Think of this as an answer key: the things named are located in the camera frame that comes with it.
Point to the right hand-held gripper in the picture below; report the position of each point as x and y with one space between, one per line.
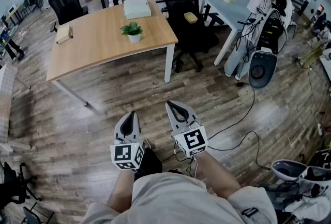
192 140

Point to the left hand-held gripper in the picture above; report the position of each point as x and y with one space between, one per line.
126 154

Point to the green plant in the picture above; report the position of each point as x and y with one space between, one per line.
134 36

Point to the person's right forearm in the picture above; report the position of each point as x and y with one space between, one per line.
217 173

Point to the person's left forearm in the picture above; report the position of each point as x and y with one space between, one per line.
121 192

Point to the person's left shoe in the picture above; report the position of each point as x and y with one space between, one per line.
147 144

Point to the person's black trousers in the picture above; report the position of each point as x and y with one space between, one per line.
150 163

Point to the black mesh office chair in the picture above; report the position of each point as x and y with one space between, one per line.
186 36
66 0

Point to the person's white shirt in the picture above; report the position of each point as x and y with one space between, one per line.
175 202

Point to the wooden table with white legs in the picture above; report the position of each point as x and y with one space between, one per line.
103 39

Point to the grey white hanging device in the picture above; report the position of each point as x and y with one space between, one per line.
261 70

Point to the yellow lidded container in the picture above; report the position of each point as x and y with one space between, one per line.
190 17

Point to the black pen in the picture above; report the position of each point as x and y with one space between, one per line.
71 32

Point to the light blue table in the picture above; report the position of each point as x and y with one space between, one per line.
227 13

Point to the beige book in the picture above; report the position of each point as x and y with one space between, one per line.
62 34

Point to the pale green flat box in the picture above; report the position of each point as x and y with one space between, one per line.
136 8

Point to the spare grey gripper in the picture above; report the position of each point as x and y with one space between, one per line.
288 170
314 179

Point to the white patterned table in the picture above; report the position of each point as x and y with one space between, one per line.
6 104

